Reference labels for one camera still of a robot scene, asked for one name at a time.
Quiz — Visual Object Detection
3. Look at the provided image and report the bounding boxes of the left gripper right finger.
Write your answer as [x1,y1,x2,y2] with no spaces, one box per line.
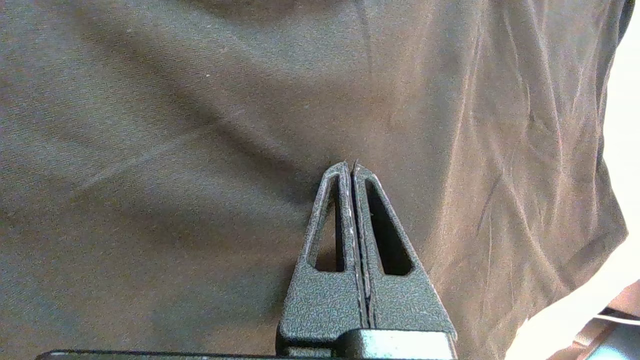
[351,159,458,351]

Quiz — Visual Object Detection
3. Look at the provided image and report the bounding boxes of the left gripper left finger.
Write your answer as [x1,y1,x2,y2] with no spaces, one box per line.
[276,161,370,357]

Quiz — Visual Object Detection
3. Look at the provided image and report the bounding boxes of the black printed t-shirt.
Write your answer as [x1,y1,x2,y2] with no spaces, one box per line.
[0,0,636,360]

